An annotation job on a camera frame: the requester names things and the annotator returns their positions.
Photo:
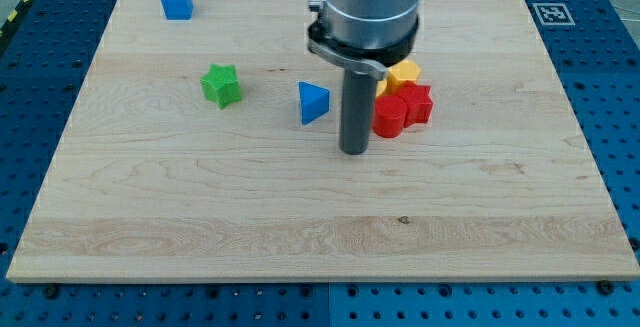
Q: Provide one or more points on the yellow heart block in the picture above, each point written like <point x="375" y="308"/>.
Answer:
<point x="381" y="88"/>

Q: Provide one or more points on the blue triangle block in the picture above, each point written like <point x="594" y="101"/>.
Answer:
<point x="314" y="102"/>

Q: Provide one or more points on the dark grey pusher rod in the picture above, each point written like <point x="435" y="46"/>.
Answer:
<point x="357" y="109"/>

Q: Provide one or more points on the red cylinder block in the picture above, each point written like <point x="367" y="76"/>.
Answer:
<point x="389" y="116"/>

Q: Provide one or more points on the red star block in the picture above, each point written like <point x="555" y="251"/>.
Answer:
<point x="419" y="103"/>

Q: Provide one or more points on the wooden board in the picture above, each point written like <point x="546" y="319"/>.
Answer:
<point x="153" y="183"/>

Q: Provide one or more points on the yellow hexagon block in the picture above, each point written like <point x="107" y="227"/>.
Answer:
<point x="400" y="73"/>

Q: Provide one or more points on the green star block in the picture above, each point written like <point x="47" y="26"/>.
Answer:
<point x="221" y="85"/>

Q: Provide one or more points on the blue cube block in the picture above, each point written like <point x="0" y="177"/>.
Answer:
<point x="177" y="9"/>

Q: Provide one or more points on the white fiducial marker tag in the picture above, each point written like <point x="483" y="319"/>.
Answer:
<point x="553" y="14"/>

